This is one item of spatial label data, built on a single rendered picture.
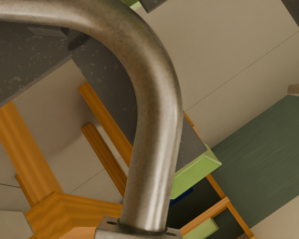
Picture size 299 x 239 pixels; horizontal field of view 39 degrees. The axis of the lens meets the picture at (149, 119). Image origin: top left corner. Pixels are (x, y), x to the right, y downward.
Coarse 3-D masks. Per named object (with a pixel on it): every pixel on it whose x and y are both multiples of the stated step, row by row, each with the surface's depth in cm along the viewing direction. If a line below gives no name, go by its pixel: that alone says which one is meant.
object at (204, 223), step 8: (208, 176) 558; (216, 184) 553; (184, 192) 566; (176, 200) 606; (224, 200) 542; (216, 208) 542; (224, 208) 567; (232, 208) 541; (200, 216) 544; (208, 216) 546; (240, 216) 537; (192, 224) 543; (200, 224) 550; (208, 224) 547; (216, 224) 581; (240, 224) 534; (184, 232) 545; (192, 232) 550; (200, 232) 547; (208, 232) 545; (248, 232) 530
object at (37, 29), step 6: (30, 24) 29; (30, 30) 30; (36, 30) 30; (42, 30) 30; (48, 30) 30; (54, 30) 29; (60, 30) 29; (66, 30) 31; (54, 36) 31; (60, 36) 31; (66, 36) 31
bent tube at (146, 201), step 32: (0, 0) 27; (32, 0) 26; (64, 0) 26; (96, 0) 26; (96, 32) 27; (128, 32) 26; (128, 64) 27; (160, 64) 26; (160, 96) 26; (160, 128) 26; (160, 160) 26; (128, 192) 26; (160, 192) 26; (128, 224) 26; (160, 224) 26
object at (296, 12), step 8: (144, 0) 34; (152, 0) 34; (160, 0) 34; (288, 0) 34; (296, 0) 34; (144, 8) 34; (152, 8) 34; (288, 8) 35; (296, 8) 34; (296, 16) 34
